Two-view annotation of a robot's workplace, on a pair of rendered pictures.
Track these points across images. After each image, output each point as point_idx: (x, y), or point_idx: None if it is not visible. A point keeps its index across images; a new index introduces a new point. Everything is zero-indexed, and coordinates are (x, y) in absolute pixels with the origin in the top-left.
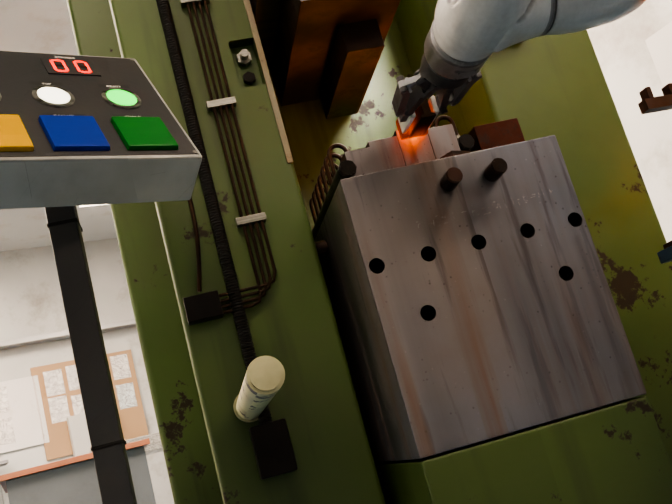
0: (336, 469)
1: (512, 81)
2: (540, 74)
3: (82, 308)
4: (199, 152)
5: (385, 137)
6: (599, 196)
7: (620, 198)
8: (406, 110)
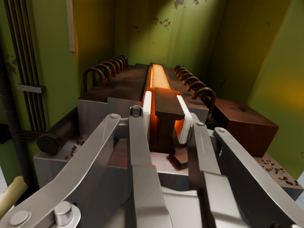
0: None
1: (300, 47)
2: None
3: None
4: None
5: (191, 20)
6: (280, 153)
7: (292, 159)
8: (127, 138)
